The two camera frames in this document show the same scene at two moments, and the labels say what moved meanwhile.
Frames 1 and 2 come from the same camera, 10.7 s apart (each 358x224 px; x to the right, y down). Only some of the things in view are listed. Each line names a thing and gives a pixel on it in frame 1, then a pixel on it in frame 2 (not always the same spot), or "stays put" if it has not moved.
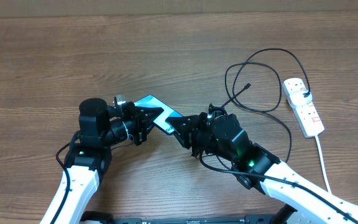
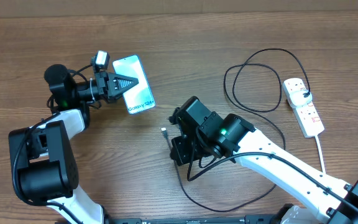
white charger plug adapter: [297, 98] stays put
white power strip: [306, 117] stays put
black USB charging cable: [236, 95] to [215, 210]
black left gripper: [142, 121] to [107, 84]
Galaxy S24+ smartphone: [167, 113] to [138, 98]
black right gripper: [192, 121] to [178, 142]
